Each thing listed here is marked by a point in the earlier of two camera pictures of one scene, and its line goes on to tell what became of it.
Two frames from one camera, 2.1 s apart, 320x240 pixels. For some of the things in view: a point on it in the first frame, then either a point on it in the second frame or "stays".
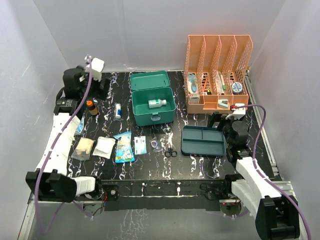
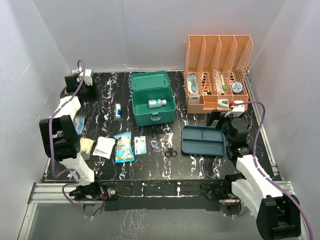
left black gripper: [102, 93] → [94, 96]
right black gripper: [216, 117] stays
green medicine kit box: [153, 99] stays
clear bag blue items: [80, 127] stays
